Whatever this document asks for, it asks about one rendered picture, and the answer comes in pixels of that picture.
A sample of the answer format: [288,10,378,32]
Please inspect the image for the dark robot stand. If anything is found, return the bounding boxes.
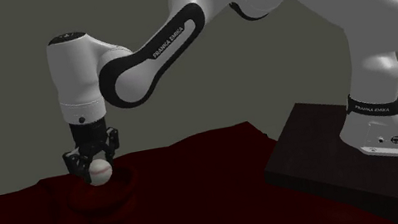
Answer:
[253,85,398,224]

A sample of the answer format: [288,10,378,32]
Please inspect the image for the white baseball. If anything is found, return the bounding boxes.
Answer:
[85,156,116,187]

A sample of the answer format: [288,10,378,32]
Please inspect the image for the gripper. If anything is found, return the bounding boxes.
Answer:
[56,114,126,180]

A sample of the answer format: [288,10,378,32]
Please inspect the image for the dark red bowl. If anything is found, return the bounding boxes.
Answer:
[61,163,147,224]

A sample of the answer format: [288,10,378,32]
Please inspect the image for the dark red bed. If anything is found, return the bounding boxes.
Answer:
[0,98,397,224]

